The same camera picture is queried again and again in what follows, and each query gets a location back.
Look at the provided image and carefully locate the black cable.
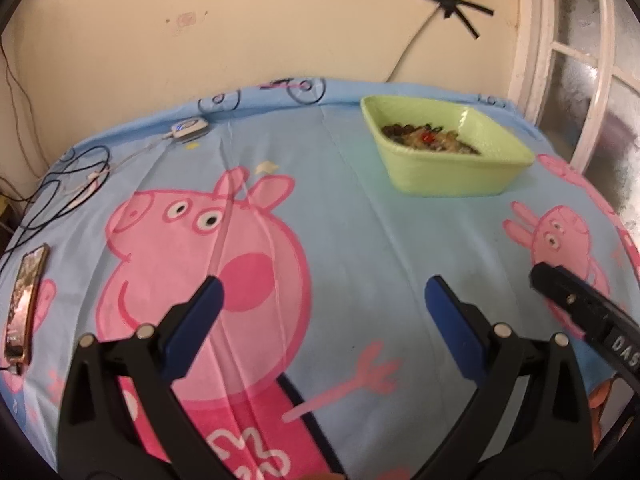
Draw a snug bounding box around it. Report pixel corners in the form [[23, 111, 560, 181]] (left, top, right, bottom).
[[0, 146, 111, 271]]

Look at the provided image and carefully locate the white window frame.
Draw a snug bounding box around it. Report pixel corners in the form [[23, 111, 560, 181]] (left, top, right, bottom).
[[510, 0, 640, 241]]

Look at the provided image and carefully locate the smartphone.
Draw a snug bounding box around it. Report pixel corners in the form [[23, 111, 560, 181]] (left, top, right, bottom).
[[4, 243, 51, 366]]

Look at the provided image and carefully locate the person's right hand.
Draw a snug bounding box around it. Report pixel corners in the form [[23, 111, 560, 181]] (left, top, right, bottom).
[[587, 374, 619, 442]]

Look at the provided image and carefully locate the black tape cross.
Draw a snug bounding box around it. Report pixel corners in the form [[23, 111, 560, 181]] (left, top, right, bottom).
[[410, 0, 495, 40]]

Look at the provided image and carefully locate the white wall cable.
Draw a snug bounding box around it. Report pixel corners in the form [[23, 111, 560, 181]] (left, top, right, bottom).
[[387, 12, 443, 83]]

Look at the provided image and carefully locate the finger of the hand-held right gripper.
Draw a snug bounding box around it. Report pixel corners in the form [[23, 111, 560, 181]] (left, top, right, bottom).
[[530, 262, 621, 344]]

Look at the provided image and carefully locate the light green plastic bowl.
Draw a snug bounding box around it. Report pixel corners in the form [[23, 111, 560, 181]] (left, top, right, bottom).
[[361, 95, 535, 198]]

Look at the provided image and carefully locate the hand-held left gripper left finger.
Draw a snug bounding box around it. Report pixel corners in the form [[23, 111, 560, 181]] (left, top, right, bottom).
[[56, 275, 236, 480]]

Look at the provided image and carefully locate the thin dark wall wire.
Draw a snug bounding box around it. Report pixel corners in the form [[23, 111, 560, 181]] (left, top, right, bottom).
[[0, 35, 43, 201]]

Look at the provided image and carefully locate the cartoon pig printed blanket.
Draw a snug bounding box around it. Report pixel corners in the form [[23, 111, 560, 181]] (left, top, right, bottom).
[[0, 77, 640, 480]]

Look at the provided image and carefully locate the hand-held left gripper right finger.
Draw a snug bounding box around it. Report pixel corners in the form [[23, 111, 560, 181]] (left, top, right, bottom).
[[424, 275, 596, 480]]

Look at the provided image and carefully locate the small white charging device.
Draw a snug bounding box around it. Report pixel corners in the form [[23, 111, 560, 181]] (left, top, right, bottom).
[[170, 117, 210, 140]]

